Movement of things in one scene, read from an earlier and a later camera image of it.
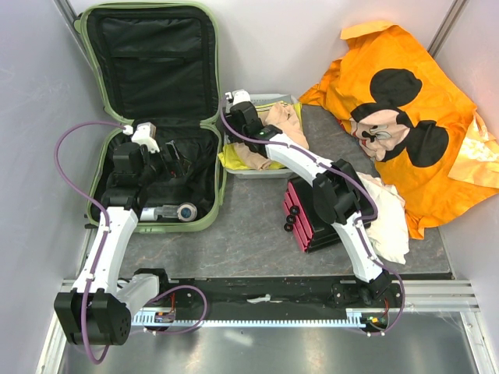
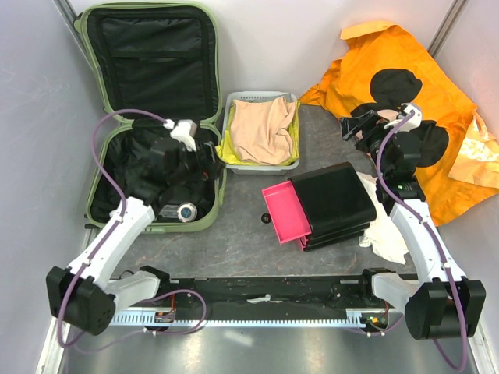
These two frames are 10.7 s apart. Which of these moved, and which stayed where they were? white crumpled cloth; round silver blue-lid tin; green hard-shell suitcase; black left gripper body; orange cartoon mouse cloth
Moved: black left gripper body
Stayed: round silver blue-lid tin; orange cartoon mouse cloth; white crumpled cloth; green hard-shell suitcase
